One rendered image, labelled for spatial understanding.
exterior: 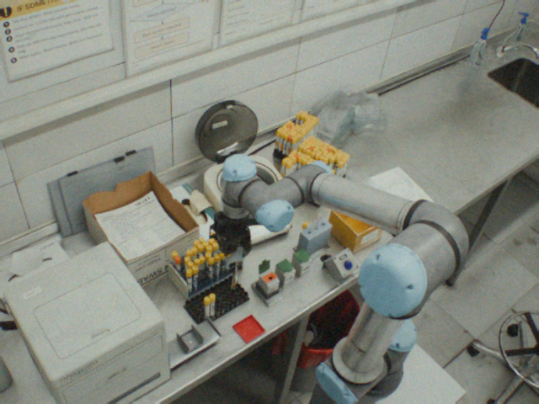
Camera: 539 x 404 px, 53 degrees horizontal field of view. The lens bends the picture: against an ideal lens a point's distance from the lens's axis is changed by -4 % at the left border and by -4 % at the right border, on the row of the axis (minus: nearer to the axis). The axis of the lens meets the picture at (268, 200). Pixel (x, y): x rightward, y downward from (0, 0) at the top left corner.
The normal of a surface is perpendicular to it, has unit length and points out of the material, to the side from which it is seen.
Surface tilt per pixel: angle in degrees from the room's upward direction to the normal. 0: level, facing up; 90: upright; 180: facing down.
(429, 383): 1
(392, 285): 83
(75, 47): 92
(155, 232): 1
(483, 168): 0
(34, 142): 90
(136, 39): 93
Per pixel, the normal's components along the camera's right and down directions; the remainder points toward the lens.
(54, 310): 0.09, -0.70
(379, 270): -0.73, 0.34
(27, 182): 0.62, 0.60
